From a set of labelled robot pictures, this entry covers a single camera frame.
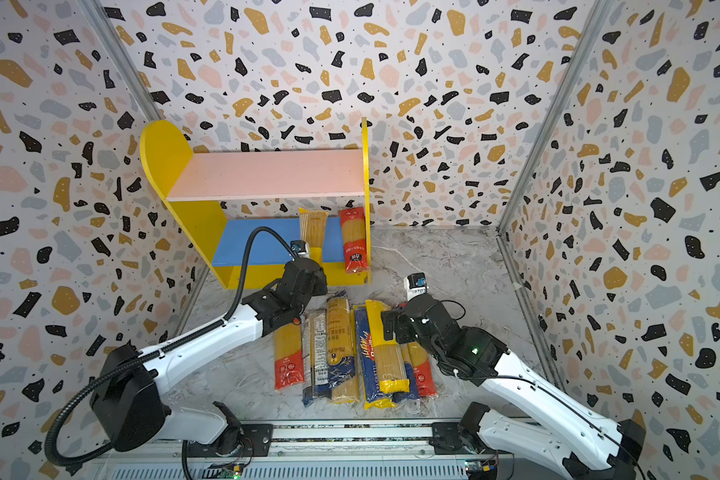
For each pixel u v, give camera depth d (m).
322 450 0.73
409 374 0.80
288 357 0.84
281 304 0.60
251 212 1.20
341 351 0.84
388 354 0.81
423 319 0.49
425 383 0.81
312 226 0.86
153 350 0.44
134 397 0.39
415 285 0.61
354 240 0.95
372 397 0.76
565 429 0.41
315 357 0.84
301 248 0.71
